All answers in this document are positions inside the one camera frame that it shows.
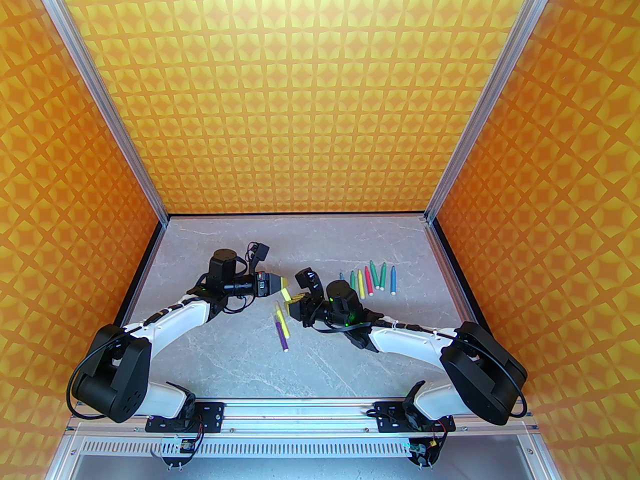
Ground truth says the black table edge strip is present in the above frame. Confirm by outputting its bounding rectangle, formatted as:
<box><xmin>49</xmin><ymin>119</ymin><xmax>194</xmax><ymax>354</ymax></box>
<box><xmin>165</xmin><ymin>211</ymin><xmax>428</xmax><ymax>218</ymax></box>

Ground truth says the grey metal lower panel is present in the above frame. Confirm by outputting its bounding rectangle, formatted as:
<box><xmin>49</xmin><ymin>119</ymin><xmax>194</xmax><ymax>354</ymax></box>
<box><xmin>70</xmin><ymin>455</ymin><xmax>543</xmax><ymax>480</ymax></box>

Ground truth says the small circuit board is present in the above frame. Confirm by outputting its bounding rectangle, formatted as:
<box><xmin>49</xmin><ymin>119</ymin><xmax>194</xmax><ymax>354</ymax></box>
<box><xmin>407</xmin><ymin>438</ymin><xmax>441</xmax><ymax>469</ymax></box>
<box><xmin>160</xmin><ymin>438</ymin><xmax>198</xmax><ymax>469</ymax></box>

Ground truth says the black silver table side rail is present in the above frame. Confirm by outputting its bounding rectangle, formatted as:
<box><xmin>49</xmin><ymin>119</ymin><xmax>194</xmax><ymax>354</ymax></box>
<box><xmin>117</xmin><ymin>220</ymin><xmax>171</xmax><ymax>326</ymax></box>
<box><xmin>427</xmin><ymin>220</ymin><xmax>486</xmax><ymax>324</ymax></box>

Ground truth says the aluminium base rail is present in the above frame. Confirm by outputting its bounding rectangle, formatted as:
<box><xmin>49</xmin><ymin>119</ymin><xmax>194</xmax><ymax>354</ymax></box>
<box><xmin>66</xmin><ymin>396</ymin><xmax>540</xmax><ymax>437</ymax></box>

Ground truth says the slotted metal cable duct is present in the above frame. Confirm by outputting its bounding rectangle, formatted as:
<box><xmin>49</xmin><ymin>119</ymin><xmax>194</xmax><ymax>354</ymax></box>
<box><xmin>75</xmin><ymin>435</ymin><xmax>536</xmax><ymax>460</ymax></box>

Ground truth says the aluminium frame post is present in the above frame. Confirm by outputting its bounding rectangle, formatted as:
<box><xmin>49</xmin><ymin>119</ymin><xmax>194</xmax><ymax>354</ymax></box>
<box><xmin>26</xmin><ymin>0</ymin><xmax>171</xmax><ymax>226</ymax></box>
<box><xmin>424</xmin><ymin>0</ymin><xmax>560</xmax><ymax>226</ymax></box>

